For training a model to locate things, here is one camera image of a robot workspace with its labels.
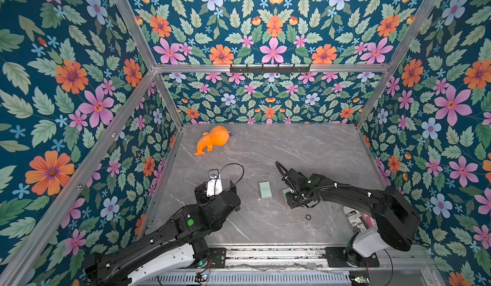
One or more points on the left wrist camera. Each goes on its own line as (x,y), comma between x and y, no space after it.
(214,183)

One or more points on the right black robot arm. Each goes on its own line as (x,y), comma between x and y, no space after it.
(396,221)

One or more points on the left mint green box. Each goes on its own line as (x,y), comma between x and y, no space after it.
(265,190)

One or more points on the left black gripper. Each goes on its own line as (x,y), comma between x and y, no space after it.
(201,193)

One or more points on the orange plush toy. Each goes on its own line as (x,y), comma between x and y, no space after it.
(216,137)

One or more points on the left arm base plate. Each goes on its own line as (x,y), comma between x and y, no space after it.
(216,258)

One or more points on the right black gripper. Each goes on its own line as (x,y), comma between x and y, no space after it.
(293,193)

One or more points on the black hook rail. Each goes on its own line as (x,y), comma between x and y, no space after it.
(261,69)

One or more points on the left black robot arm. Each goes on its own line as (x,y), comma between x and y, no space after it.
(177,244)

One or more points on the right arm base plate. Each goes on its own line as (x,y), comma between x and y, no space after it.
(339,257)

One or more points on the pink alarm clock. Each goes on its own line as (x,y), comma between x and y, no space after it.
(369,221)

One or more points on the mint box lid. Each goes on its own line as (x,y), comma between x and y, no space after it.
(285,192)

